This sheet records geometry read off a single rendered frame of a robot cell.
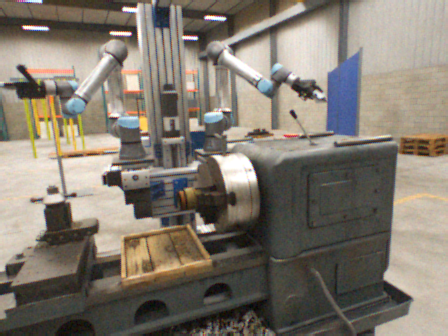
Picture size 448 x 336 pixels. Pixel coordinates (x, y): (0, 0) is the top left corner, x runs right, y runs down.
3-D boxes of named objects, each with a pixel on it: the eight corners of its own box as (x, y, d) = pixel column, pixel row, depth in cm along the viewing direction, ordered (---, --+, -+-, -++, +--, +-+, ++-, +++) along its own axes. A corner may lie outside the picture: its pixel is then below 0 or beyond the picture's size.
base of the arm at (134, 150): (119, 157, 172) (117, 140, 170) (145, 154, 177) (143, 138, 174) (118, 161, 158) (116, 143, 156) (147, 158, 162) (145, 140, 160)
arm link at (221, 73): (209, 132, 188) (207, 42, 176) (218, 130, 201) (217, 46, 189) (226, 133, 183) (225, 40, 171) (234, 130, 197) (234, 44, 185)
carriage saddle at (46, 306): (97, 243, 127) (95, 230, 126) (86, 310, 84) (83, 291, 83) (17, 258, 118) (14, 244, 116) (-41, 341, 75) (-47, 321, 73)
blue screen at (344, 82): (313, 146, 964) (314, 72, 916) (339, 146, 948) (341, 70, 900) (333, 176, 570) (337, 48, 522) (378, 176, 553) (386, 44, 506)
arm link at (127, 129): (124, 142, 157) (121, 117, 154) (115, 141, 167) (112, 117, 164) (145, 140, 164) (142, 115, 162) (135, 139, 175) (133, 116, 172)
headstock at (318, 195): (325, 200, 168) (327, 132, 160) (399, 231, 124) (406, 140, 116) (230, 217, 149) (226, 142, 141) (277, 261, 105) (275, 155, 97)
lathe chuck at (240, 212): (222, 211, 138) (221, 146, 129) (251, 245, 110) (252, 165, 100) (204, 214, 135) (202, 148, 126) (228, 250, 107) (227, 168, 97)
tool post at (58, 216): (73, 222, 111) (69, 197, 109) (70, 229, 104) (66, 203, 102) (51, 225, 108) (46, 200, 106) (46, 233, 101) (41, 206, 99)
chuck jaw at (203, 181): (218, 189, 121) (211, 164, 126) (221, 184, 116) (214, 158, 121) (192, 193, 117) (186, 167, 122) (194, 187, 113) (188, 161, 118)
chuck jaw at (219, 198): (223, 188, 114) (234, 191, 103) (224, 200, 114) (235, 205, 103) (196, 192, 111) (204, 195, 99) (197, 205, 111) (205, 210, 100)
